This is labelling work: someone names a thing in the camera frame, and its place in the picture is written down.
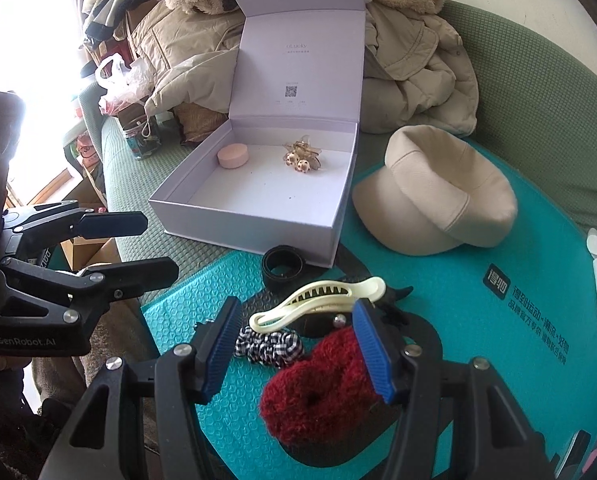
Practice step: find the large black hair claw clip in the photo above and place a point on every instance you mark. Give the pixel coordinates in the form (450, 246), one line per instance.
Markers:
(396, 300)

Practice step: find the brown woven cushion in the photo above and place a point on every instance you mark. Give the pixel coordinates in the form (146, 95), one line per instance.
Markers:
(201, 122)

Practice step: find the cream hair claw clip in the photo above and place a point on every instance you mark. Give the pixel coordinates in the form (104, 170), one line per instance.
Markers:
(323, 295)

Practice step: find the black elastic band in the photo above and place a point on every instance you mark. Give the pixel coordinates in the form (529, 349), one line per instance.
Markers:
(271, 280)

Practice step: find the glass jar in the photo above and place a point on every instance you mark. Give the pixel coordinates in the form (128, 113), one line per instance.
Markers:
(138, 135)

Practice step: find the pink round compact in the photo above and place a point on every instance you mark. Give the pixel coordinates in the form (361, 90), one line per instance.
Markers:
(232, 156)

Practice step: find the teal bubble mailer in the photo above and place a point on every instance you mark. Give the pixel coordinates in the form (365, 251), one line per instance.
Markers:
(453, 285)

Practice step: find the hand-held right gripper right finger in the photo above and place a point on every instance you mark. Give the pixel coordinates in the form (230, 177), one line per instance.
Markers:
(373, 355)

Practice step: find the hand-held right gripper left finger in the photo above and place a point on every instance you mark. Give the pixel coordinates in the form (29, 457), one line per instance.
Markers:
(221, 355)

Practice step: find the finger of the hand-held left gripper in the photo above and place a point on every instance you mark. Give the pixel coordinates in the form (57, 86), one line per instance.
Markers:
(138, 272)
(113, 223)

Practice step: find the lavender gift box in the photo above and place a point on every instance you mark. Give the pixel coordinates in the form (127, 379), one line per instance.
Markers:
(258, 195)

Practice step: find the green textured sofa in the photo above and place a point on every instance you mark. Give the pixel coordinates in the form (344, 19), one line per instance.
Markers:
(528, 85)

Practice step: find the cardboard box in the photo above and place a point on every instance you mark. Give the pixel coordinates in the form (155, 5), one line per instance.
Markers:
(86, 252)

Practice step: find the black white checkered scrunchie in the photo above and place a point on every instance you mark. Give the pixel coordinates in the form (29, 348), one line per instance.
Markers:
(273, 347)

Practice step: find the red fuzzy scrunchie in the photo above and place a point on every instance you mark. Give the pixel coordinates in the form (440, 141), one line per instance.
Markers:
(328, 380)

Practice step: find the beige newsboy cap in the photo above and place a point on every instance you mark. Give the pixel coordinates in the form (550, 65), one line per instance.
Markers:
(428, 200)

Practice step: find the white plastic bag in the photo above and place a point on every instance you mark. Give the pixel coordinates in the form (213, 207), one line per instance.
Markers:
(123, 82)

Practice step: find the beige puffer jacket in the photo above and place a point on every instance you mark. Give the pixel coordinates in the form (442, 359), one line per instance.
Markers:
(418, 60)

